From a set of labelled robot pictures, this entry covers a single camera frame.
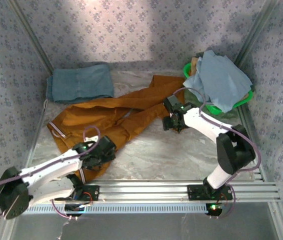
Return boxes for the tan garment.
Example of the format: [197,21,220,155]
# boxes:
[190,56,200,76]

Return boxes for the brown trousers with striped waistband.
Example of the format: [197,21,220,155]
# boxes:
[46,74,186,183]

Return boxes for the black controller board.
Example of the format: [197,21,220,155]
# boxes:
[205,202,224,217]
[63,203,85,217]

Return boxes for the green plastic basket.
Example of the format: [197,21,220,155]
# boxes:
[182,62,254,116]

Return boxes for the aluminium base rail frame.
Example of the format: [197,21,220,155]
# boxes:
[5,179,282,204]

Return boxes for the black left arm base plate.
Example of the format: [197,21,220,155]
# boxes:
[63,185,100,202]

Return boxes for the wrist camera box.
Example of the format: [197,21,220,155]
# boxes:
[91,135,117,157]
[163,96,183,114]

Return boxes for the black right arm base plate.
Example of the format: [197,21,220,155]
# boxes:
[186,184,234,202]

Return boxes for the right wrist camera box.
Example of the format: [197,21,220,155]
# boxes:
[163,96,183,114]

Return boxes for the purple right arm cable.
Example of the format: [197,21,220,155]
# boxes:
[172,87,260,220]

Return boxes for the floral backdrop cloth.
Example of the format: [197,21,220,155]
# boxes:
[0,0,283,240]

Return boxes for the aluminium corner post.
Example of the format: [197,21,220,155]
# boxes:
[236,0,281,63]
[7,0,55,76]

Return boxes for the folded blue jeans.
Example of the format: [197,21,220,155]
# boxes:
[45,61,115,105]

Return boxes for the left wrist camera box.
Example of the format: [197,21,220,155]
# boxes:
[91,135,117,157]

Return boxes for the olive green garment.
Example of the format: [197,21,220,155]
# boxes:
[183,88,239,121]

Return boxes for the grey slotted cable duct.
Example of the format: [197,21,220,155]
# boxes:
[23,202,209,215]

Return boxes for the aluminium frame leg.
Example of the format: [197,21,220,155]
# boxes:
[268,201,283,240]
[0,217,20,240]

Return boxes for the red wire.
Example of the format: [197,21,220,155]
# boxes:
[216,193,229,205]
[82,191,94,204]

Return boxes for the light blue trousers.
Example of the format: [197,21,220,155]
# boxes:
[182,49,254,113]

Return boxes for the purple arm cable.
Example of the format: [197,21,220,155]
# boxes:
[0,125,102,220]
[172,87,260,220]

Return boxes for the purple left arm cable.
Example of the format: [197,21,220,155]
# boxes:
[0,125,102,220]

